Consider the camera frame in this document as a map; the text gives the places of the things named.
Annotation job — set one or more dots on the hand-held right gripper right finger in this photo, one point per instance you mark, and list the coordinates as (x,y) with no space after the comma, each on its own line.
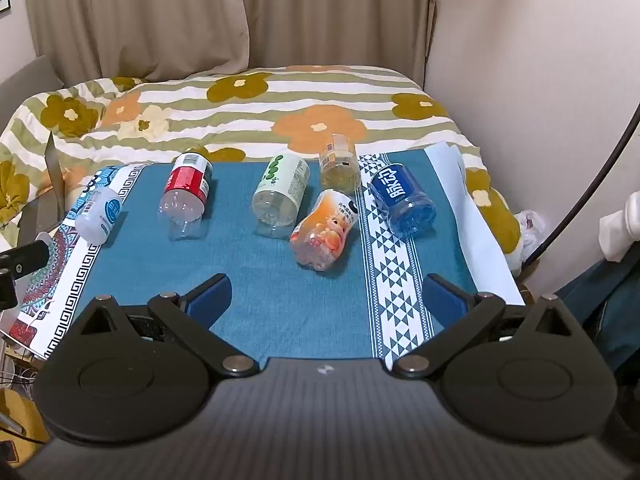
(444,294)

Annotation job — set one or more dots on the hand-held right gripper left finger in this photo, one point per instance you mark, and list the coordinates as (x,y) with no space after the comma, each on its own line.
(212,294)

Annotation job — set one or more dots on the orange label plastic cup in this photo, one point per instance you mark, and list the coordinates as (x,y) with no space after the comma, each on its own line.
(325,230)

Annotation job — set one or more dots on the red label plastic cup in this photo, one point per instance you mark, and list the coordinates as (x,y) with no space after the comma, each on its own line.
(187,190)

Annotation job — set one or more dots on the green label plastic cup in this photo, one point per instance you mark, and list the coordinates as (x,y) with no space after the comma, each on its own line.
(280,192)

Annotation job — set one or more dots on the white blue label plastic cup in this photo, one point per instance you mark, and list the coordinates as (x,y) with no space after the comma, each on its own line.
(98,215)

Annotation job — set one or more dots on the yellow clear plastic cup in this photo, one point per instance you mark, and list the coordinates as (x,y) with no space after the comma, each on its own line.
(340,165)

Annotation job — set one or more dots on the blue patterned tablecloth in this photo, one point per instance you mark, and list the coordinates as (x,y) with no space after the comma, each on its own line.
(250,270)

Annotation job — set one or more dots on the white plastic bag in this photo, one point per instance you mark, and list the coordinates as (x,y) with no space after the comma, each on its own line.
(525,232)

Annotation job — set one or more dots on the mandala patterned cloth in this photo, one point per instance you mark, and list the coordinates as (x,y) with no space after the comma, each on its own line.
(55,280)

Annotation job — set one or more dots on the person's denim leg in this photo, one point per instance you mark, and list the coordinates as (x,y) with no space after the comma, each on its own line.
(605,310)

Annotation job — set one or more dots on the white plastic object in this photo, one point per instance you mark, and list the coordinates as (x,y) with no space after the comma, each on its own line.
(620,232)

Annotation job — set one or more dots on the grey laptop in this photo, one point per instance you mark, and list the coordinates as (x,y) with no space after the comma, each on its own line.
(54,180)

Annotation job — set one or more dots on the floral striped blanket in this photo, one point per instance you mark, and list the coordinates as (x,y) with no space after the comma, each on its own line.
(320,105)

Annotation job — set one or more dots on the grey board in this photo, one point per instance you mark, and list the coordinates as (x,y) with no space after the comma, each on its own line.
(27,85)

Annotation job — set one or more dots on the beige curtain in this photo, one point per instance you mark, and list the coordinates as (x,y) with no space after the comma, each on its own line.
(140,15)
(340,10)

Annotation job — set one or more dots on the black clamp mount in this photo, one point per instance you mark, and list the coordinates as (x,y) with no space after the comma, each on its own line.
(22,257)

